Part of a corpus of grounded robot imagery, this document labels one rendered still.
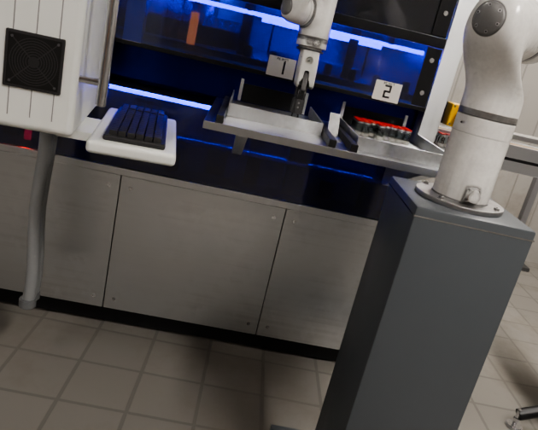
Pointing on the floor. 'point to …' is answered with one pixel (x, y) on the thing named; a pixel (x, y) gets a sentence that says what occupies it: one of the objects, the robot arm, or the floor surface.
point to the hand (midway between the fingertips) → (297, 105)
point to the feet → (530, 415)
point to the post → (444, 74)
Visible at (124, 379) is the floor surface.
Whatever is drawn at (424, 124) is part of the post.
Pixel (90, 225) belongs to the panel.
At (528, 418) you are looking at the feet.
